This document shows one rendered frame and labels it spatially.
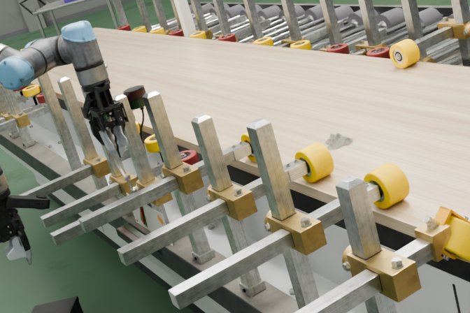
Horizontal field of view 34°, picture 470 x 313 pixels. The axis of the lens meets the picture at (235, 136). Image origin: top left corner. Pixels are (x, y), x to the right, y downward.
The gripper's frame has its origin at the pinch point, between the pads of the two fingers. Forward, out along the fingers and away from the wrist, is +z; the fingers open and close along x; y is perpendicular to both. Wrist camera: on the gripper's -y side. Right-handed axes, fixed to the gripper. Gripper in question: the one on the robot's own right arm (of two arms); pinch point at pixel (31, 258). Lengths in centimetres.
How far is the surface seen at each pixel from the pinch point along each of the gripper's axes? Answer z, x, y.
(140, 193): -13.4, 26.1, -25.5
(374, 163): -8, 57, -71
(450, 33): -12, 11, -143
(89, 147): -6, -52, -38
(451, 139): -8, 64, -88
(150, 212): 4.3, -3.4, -35.2
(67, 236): -1.6, 1.3, -10.4
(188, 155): -8, 1, -50
